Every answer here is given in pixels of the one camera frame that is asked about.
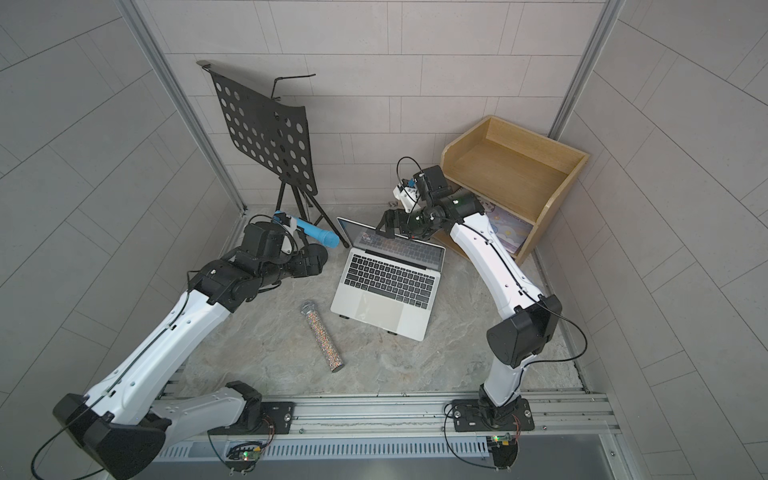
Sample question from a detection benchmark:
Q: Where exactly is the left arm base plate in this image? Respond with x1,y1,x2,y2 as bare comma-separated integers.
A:
208,401,295,436

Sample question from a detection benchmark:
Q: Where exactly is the left controller board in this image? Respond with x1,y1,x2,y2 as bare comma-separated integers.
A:
225,441,267,474

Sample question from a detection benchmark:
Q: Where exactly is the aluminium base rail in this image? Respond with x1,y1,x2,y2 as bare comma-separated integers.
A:
159,390,620,462

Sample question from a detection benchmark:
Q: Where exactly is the black perforated music stand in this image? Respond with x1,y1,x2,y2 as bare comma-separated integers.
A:
197,60,350,248

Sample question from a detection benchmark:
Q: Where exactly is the purple cat sketchbook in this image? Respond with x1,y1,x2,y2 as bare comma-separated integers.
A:
480,199,533,255

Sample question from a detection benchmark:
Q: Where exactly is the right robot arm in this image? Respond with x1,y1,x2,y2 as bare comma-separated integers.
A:
376,166,562,416

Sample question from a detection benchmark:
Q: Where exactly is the black folding laptop stand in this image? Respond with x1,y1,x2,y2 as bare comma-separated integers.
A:
337,315,398,336

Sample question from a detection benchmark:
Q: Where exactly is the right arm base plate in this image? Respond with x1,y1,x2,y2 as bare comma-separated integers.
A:
449,397,535,432

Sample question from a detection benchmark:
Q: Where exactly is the controller board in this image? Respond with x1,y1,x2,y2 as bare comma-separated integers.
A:
225,441,267,474
486,435,519,470

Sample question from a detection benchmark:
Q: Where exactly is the wooden shelf unit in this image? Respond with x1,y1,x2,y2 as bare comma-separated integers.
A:
440,116,590,265

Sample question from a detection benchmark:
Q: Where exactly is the silver laptop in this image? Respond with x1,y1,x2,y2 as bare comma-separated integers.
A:
330,217,446,341

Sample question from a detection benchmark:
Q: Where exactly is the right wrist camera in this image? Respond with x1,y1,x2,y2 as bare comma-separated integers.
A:
393,179,421,213

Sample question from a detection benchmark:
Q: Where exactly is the glass tube of beads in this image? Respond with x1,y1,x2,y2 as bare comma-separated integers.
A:
300,300,344,373

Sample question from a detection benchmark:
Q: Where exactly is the right controller board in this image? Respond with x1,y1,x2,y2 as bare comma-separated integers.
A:
486,435,519,470

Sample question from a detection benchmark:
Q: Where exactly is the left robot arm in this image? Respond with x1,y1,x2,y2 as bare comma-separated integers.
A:
53,212,340,479

